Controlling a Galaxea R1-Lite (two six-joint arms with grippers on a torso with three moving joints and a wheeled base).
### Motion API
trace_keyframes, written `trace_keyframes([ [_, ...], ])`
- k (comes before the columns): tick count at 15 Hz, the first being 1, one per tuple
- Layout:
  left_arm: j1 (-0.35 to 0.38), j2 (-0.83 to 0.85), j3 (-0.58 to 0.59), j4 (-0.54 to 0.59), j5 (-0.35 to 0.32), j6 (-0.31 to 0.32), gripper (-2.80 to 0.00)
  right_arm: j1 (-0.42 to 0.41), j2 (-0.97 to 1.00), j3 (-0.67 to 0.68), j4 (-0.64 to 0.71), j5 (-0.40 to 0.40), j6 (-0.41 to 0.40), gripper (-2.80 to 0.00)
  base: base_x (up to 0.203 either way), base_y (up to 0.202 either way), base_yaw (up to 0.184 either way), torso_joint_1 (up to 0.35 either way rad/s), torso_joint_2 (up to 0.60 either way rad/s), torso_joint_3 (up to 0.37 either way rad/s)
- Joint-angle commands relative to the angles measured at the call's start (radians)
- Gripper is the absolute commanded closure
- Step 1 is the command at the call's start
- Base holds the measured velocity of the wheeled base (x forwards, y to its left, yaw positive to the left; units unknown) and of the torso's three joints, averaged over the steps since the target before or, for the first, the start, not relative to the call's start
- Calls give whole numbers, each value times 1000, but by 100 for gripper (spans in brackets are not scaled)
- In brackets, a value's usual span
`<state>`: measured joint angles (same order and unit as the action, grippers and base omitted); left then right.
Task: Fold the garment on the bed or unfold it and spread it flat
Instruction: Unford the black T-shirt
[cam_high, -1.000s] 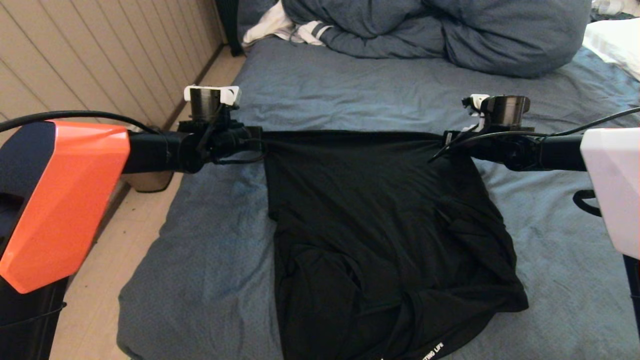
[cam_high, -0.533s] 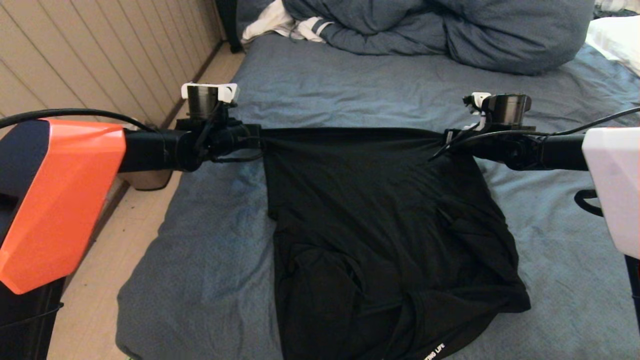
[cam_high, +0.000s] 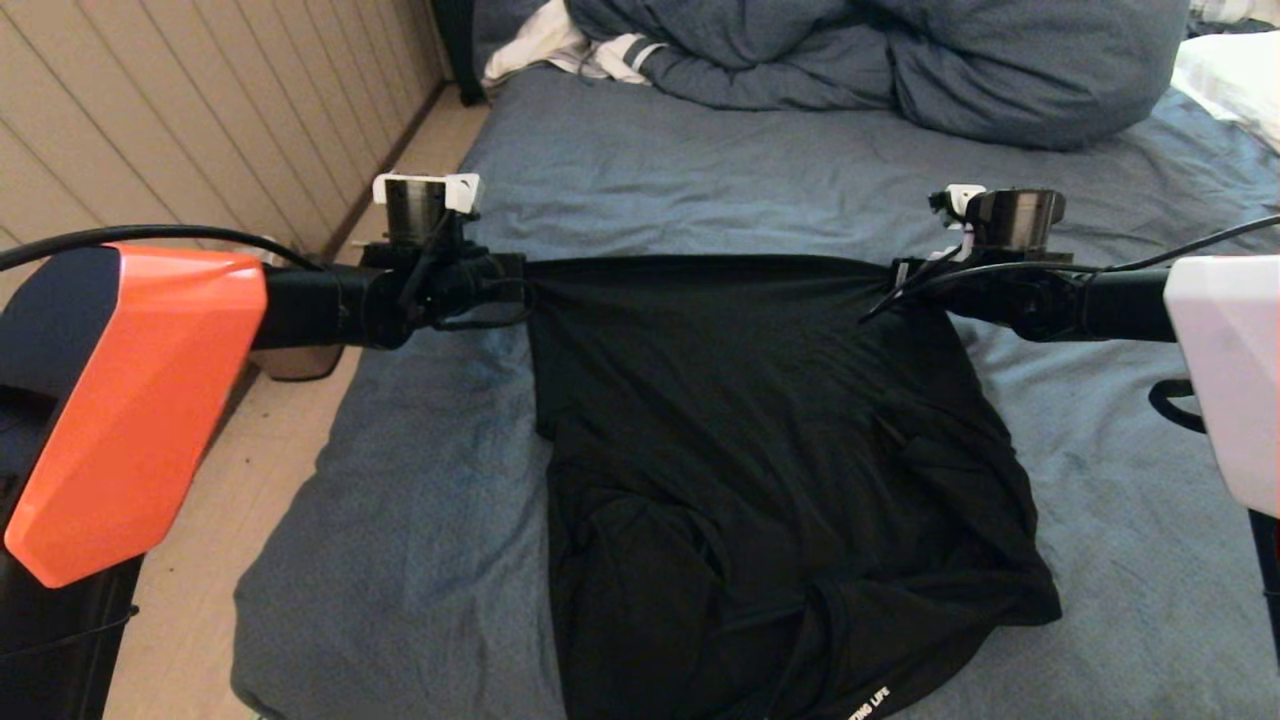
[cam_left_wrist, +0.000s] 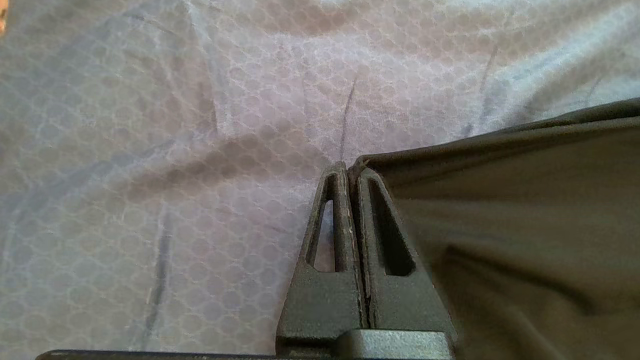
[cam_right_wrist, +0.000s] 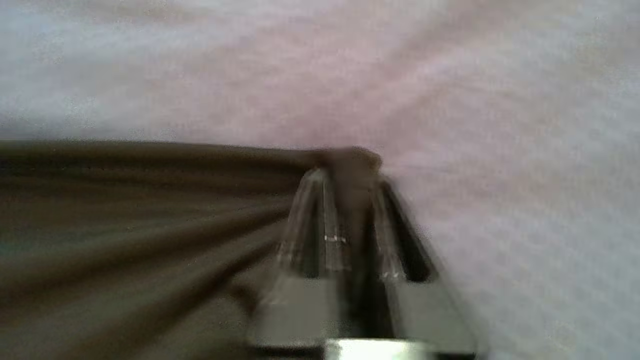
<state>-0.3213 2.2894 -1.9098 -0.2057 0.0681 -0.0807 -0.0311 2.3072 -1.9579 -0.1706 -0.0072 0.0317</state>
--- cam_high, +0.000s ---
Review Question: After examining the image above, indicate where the black moon print t-shirt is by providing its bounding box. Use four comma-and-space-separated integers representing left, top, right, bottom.
525, 253, 1063, 720

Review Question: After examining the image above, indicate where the brown trash bin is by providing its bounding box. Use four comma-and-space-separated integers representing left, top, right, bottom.
248, 343, 347, 383

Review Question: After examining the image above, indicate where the blue crumpled duvet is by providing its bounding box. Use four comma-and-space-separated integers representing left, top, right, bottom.
475, 0, 1191, 152

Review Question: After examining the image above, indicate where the dark bedside furniture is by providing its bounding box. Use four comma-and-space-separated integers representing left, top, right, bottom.
432, 0, 491, 107

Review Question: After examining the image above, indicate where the white striped garment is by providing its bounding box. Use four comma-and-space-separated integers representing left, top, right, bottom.
483, 0, 667, 87

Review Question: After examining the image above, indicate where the white pillow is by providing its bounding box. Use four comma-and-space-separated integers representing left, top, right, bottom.
1170, 30, 1280, 154

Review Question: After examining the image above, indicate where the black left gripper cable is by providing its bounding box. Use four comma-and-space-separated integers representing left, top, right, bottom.
428, 275, 537, 332

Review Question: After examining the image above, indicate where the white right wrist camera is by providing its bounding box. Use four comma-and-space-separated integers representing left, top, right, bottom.
928, 184, 988, 263

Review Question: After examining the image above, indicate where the black strap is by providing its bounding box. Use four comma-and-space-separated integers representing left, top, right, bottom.
1148, 378, 1209, 434

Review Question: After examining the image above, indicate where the braided black left arm cable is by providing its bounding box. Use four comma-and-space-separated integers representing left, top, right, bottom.
0, 224, 323, 274

